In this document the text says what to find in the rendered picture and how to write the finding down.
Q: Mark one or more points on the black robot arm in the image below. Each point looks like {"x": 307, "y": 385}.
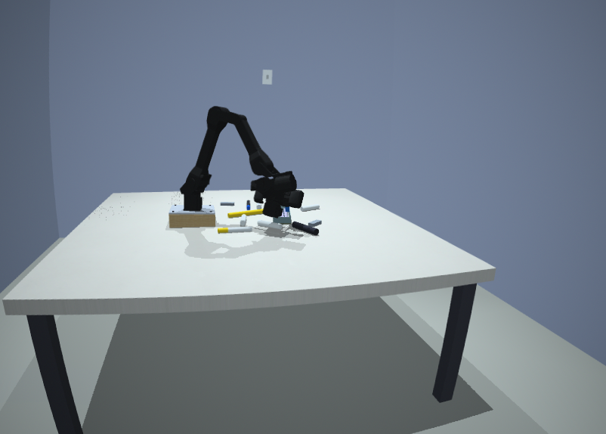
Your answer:
{"x": 199, "y": 177}

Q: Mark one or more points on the white marker with yellow cap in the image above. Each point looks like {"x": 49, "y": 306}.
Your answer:
{"x": 231, "y": 230}

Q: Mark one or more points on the keyboard with white letter keys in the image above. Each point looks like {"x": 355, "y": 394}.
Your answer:
{"x": 283, "y": 219}

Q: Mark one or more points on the yellow cylinder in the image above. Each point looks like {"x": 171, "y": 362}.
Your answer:
{"x": 250, "y": 212}

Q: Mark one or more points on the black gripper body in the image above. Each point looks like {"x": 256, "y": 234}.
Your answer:
{"x": 293, "y": 198}

